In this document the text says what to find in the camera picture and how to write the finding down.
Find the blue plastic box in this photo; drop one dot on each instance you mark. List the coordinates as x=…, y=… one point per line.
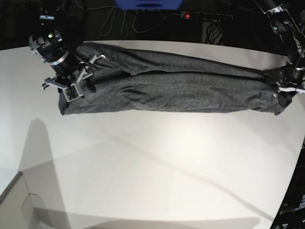
x=148, y=4

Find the grey side table panel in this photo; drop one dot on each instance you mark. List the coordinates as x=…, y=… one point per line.
x=16, y=208

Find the black power strip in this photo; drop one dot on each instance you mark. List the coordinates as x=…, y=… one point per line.
x=205, y=16

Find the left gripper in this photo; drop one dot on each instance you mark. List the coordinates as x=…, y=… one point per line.
x=288, y=83

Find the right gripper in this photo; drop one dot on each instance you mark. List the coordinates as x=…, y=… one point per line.
x=70, y=86

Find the grey long-sleeve t-shirt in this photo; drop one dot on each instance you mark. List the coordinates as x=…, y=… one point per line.
x=130, y=79

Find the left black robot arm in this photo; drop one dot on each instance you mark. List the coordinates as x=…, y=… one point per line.
x=284, y=25

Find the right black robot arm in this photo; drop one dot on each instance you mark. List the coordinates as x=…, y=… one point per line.
x=55, y=42

